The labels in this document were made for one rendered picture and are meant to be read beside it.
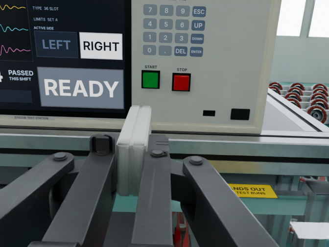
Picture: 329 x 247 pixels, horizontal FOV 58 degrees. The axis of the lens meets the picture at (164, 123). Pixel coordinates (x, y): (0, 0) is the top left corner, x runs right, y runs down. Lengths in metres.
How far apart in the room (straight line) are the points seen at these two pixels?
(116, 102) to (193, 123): 0.10
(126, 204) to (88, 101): 0.14
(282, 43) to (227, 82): 6.76
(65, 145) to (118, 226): 0.28
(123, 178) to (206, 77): 0.24
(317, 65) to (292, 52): 0.65
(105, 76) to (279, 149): 0.23
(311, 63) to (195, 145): 7.12
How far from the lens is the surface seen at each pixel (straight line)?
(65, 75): 0.39
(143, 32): 0.37
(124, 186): 0.16
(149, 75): 0.36
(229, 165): 0.39
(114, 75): 0.37
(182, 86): 0.37
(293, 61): 7.28
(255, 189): 0.38
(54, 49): 0.39
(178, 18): 0.36
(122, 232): 0.64
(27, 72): 0.41
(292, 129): 0.45
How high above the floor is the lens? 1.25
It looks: 19 degrees down
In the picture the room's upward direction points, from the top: 2 degrees clockwise
